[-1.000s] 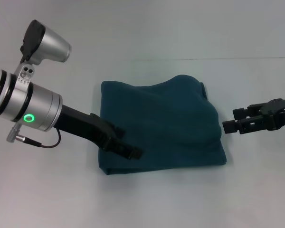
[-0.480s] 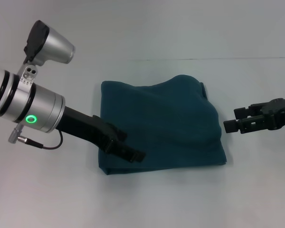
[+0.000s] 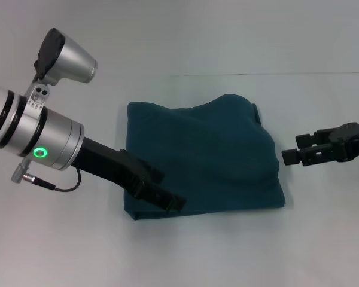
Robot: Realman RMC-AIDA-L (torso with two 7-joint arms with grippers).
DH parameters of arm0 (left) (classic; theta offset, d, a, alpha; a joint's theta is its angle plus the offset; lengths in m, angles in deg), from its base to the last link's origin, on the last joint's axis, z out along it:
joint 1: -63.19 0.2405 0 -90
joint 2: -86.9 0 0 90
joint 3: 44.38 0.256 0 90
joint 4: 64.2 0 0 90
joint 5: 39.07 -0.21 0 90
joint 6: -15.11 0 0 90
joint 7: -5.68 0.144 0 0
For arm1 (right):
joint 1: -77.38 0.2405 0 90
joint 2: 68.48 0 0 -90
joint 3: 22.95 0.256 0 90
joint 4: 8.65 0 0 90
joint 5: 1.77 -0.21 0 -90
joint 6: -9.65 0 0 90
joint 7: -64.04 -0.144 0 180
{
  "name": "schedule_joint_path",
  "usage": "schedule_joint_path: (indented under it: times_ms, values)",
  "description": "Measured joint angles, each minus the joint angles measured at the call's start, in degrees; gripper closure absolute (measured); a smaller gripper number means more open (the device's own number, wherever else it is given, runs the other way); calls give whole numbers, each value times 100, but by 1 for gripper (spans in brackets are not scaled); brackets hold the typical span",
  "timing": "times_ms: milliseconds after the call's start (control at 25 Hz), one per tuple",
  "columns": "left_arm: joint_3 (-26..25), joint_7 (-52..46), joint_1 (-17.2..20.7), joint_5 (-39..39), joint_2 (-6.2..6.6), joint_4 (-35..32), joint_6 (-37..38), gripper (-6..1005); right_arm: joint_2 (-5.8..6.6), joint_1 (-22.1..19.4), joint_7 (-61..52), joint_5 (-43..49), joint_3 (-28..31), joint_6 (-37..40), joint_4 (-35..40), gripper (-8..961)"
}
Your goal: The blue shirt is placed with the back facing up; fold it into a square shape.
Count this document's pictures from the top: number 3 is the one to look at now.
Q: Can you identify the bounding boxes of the blue t-shirt with white print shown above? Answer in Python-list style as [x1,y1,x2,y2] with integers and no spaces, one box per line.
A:
[122,93,288,221]

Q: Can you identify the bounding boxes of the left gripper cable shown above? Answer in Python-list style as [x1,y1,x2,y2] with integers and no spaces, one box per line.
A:
[11,159,82,193]

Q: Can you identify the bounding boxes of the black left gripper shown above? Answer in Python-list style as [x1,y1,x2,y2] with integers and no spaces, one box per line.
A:
[71,136,188,213]

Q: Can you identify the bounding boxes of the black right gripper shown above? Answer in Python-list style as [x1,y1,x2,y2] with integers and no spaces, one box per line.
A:
[281,121,359,167]

